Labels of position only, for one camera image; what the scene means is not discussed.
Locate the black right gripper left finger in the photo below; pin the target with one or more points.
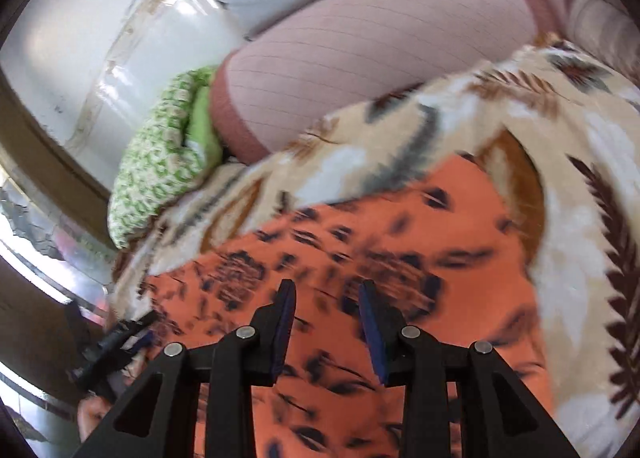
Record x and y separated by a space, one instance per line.
157 415

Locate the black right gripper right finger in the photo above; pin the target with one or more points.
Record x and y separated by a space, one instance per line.
499 416

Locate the person's left hand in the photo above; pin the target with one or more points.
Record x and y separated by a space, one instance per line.
90 412

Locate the green white patterned pillow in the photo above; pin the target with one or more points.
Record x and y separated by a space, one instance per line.
171 153

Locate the beige leaf pattern blanket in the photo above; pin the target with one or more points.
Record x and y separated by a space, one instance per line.
497 204

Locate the pink quilted pillow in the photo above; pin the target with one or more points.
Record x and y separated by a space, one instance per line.
334 53

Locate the striped beige cushion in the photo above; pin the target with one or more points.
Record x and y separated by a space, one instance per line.
606 33

